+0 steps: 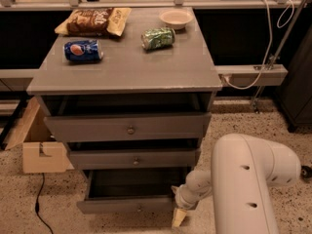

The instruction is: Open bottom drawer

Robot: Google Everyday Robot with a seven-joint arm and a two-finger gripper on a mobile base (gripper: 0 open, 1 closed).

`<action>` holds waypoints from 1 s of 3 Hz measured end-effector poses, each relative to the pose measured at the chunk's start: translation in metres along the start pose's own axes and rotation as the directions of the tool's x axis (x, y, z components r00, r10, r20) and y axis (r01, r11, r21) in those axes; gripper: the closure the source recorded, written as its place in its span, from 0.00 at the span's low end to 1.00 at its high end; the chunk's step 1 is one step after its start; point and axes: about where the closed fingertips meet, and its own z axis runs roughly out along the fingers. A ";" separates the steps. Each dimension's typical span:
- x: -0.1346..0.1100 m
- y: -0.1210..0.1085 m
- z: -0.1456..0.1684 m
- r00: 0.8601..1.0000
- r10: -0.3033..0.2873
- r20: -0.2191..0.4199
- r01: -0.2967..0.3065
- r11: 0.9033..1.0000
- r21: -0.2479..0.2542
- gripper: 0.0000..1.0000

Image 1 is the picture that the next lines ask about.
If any grey bottom drawer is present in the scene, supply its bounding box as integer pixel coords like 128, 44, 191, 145
77, 167, 191, 214

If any grey railing beam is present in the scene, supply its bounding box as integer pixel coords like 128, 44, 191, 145
215, 64, 288, 88

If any blue pepsi can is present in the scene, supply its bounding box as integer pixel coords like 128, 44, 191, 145
63, 40, 103, 62

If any green soda can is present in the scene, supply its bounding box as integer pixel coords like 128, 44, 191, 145
141, 27, 176, 51

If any dark cabinet at right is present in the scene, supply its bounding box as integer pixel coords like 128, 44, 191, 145
276, 26, 312, 133

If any black floor cable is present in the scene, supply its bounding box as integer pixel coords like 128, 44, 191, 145
34, 173, 55, 234

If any cardboard box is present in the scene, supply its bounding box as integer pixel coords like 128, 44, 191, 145
5, 97, 73, 174

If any white bowl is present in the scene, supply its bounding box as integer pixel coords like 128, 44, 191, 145
159, 9, 193, 30

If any brown chip bag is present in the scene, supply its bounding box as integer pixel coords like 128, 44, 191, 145
55, 8, 132, 37

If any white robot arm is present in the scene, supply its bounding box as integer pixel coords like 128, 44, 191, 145
172, 134, 301, 234

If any black tool on floor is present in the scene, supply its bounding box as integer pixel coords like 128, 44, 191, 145
301, 166, 312, 179

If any metal diagonal pole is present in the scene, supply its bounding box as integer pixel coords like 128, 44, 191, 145
251, 0, 307, 113

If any grey drawer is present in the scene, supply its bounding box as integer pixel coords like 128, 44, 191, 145
69, 148, 201, 170
44, 113, 211, 142
77, 167, 191, 214

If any grey top drawer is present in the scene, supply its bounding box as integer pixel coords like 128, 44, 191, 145
44, 113, 211, 142

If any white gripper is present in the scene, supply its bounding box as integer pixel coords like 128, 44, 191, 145
171, 184, 200, 227

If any grey drawer cabinet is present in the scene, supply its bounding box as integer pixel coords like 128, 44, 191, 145
26, 6, 223, 215

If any white hanging cable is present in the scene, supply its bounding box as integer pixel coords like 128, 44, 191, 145
222, 0, 296, 91

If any grey middle drawer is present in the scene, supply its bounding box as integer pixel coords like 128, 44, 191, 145
69, 148, 201, 170

